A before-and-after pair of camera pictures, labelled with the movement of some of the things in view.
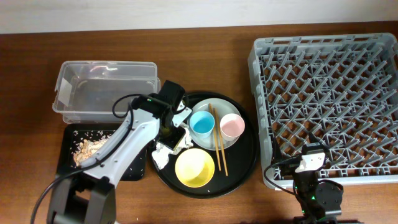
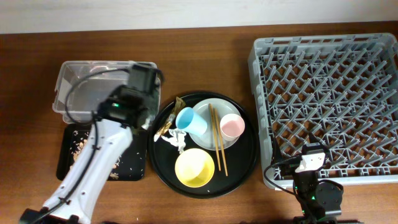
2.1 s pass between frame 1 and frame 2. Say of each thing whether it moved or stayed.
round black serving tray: stayed
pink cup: stayed
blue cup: moved
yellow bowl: stayed
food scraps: stayed
